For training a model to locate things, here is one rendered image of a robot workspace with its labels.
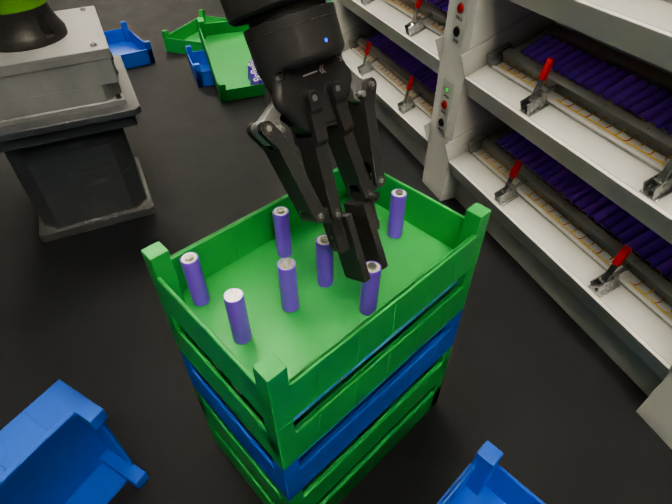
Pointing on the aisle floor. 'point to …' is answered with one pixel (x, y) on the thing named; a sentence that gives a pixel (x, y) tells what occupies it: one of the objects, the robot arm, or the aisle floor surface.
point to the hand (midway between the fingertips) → (357, 241)
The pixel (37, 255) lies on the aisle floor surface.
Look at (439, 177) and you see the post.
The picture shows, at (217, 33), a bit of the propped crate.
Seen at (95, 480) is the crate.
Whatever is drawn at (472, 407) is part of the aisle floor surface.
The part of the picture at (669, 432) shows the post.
